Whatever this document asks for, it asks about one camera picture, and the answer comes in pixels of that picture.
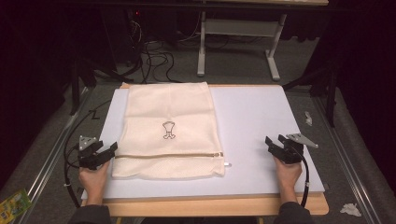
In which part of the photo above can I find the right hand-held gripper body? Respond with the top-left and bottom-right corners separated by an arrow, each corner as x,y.
275,133 -> 319,165

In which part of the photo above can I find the wooden table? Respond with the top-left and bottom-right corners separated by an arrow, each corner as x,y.
78,82 -> 330,217

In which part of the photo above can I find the metal floor rail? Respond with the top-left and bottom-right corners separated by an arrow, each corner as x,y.
26,87 -> 92,224
312,96 -> 387,224

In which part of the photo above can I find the person's right hand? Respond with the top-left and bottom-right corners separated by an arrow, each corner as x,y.
273,155 -> 304,189

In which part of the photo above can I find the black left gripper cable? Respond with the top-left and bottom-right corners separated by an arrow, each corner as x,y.
63,99 -> 113,209

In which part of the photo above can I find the black computer tower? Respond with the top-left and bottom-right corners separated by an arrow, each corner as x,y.
99,7 -> 148,66

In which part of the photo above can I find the cream mesh laundry bag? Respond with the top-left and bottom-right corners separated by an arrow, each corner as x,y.
111,81 -> 226,181

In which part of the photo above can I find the black metal stand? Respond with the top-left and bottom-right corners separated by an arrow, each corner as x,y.
69,55 -> 125,116
281,66 -> 340,129

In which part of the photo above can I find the black floor cable bundle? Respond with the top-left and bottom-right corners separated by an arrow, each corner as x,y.
124,18 -> 183,84

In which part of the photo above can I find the white metal desk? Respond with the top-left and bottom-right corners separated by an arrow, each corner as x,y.
196,0 -> 330,82

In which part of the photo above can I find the green packet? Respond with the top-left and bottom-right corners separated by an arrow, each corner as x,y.
0,189 -> 33,224

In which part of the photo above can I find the person's left hand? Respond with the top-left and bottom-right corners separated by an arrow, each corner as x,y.
78,161 -> 111,194

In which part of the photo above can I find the white board mat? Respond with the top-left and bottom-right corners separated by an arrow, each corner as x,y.
81,85 -> 326,200

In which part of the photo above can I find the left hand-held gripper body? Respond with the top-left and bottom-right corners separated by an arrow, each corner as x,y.
78,135 -> 108,171

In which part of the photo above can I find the large crumpled white tissue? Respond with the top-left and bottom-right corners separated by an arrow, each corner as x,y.
339,203 -> 362,217

